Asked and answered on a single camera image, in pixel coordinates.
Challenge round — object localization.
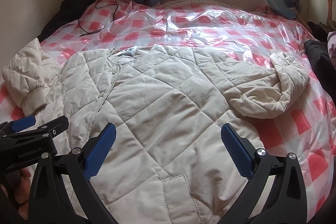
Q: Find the black charging cable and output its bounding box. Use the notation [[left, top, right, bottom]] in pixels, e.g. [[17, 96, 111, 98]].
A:
[[78, 0, 120, 37]]

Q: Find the cream quilted jacket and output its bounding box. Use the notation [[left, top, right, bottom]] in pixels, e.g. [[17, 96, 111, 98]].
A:
[[2, 40, 309, 223]]

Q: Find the black clothes pile by wall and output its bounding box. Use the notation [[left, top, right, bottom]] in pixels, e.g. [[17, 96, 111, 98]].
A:
[[37, 0, 97, 43]]

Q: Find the red checkered plastic bed cover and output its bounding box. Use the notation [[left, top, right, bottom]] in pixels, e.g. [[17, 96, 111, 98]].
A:
[[1, 0, 335, 219]]

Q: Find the dark garment at bed edge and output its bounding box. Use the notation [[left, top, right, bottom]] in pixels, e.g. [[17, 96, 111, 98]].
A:
[[304, 40, 335, 93]]

